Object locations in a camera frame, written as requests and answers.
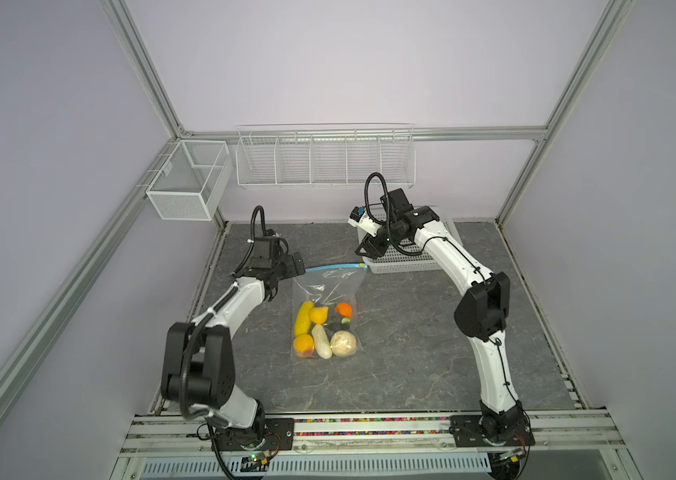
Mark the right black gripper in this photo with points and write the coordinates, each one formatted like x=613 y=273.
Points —
x=372 y=248

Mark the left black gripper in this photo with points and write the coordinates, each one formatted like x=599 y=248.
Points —
x=289 y=262

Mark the yellow toy banana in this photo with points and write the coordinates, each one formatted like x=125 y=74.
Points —
x=303 y=320

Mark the yellow toy lemon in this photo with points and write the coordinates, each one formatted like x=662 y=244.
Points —
x=319 y=315

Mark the clear zip top bag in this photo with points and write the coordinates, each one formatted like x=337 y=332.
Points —
x=327 y=286

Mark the orange toy carrot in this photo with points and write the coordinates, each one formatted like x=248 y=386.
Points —
x=345 y=310

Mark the orange yellow toy fruit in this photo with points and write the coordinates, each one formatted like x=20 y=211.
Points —
x=304 y=345

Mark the white toy radish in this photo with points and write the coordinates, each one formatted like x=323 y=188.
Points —
x=322 y=342

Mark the beige round toy bun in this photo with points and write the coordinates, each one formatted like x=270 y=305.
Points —
x=344 y=344

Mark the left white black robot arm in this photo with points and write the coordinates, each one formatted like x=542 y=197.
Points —
x=199 y=372

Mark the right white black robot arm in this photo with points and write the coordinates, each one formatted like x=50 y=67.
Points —
x=481 y=314

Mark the small white mesh box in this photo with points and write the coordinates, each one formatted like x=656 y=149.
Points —
x=191 y=181

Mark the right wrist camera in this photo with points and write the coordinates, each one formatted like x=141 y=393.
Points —
x=360 y=219

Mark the long white wire shelf basket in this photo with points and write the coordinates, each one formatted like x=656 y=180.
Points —
x=324 y=155

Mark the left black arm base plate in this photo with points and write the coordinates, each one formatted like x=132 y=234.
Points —
x=274 y=433

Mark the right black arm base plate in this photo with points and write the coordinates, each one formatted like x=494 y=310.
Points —
x=481 y=430

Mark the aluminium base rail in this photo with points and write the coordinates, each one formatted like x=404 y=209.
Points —
x=408 y=432

